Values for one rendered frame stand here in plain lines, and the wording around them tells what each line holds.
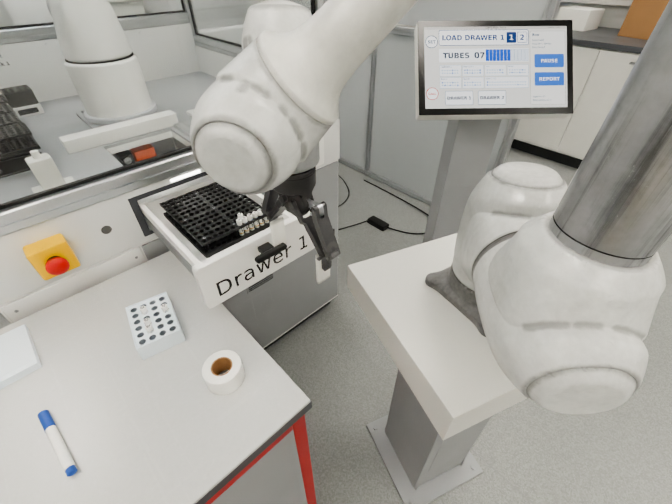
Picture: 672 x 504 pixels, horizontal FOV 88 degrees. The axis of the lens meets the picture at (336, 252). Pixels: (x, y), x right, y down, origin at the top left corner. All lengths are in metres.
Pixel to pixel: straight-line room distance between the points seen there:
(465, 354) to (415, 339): 0.09
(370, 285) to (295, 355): 0.94
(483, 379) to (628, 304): 0.28
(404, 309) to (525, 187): 0.31
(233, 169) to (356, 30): 0.15
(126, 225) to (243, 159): 0.70
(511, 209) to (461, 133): 0.90
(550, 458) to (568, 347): 1.21
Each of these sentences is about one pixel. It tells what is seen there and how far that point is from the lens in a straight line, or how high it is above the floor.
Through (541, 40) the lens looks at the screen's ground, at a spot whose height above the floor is 1.15.
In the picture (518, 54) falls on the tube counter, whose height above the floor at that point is 1.11.
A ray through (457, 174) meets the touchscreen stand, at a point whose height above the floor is 0.68.
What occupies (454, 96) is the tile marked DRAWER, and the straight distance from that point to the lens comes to 1.32.
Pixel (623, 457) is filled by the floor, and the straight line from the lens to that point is 1.77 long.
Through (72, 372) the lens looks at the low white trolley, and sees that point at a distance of 0.87.
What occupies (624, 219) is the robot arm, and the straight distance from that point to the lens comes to 0.42.
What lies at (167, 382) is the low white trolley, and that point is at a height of 0.76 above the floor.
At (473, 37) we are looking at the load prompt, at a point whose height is 1.16.
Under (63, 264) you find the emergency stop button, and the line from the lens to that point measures 0.92.
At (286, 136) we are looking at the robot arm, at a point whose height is 1.25.
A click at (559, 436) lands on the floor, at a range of 1.69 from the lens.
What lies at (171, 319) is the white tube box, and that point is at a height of 0.80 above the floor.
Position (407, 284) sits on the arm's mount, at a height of 0.83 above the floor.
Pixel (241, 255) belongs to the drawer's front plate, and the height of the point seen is 0.91.
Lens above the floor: 1.37
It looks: 41 degrees down
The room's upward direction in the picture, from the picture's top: straight up
